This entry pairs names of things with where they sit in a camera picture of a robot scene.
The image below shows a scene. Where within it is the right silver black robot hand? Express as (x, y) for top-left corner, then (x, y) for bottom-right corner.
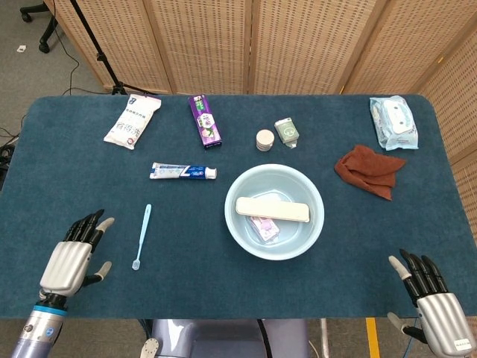
(387, 248), (469, 358)

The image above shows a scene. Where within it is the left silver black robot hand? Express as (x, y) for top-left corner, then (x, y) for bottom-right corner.
(39, 208), (116, 299)

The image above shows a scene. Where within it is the white blue toothpaste tube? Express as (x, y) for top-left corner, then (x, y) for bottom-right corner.
(149, 161), (218, 180)

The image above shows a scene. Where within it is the light blue plastic basin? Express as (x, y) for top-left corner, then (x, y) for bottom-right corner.
(224, 163), (325, 261)

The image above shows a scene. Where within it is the purple floss pick box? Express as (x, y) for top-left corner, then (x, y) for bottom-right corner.
(248, 215), (280, 243)

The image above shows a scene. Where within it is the cream pink toothbrush case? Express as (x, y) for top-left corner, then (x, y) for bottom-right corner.
(235, 196), (311, 224)

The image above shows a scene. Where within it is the yellow floor tape strip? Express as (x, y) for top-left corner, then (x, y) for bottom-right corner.
(366, 317), (381, 358)

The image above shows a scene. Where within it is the light blue toothbrush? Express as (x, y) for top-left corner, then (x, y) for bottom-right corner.
(131, 204), (153, 271)

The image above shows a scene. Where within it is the dark blue table cloth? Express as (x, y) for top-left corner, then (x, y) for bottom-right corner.
(0, 95), (477, 321)

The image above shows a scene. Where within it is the white cloth packet bag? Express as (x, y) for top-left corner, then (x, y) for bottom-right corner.
(103, 93), (162, 151)

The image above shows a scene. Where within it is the brown towel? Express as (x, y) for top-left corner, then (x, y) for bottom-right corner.
(334, 144), (407, 201)

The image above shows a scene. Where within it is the grey-blue robot torso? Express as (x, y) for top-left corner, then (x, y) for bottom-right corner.
(141, 318), (310, 358)

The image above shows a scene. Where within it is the purple toothpaste carton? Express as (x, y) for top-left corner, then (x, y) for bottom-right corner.
(187, 94), (223, 150)

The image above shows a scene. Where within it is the light blue wet wipes pack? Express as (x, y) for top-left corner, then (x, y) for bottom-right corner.
(369, 95), (420, 151)

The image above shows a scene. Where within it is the black tripod stand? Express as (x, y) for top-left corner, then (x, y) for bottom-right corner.
(69, 0), (159, 96)

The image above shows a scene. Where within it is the black office chair base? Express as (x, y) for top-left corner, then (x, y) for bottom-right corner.
(20, 0), (59, 54)

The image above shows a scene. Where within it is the small cream jar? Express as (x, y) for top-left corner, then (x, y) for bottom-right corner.
(255, 128), (276, 152)

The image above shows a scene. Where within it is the small green soap box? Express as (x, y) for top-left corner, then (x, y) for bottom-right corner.
(274, 116), (300, 149)

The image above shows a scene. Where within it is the woven folding screen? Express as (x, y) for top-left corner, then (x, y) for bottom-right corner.
(43, 0), (477, 243)

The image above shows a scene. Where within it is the black floor cable bundle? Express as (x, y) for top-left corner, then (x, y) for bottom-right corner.
(0, 126), (19, 187)

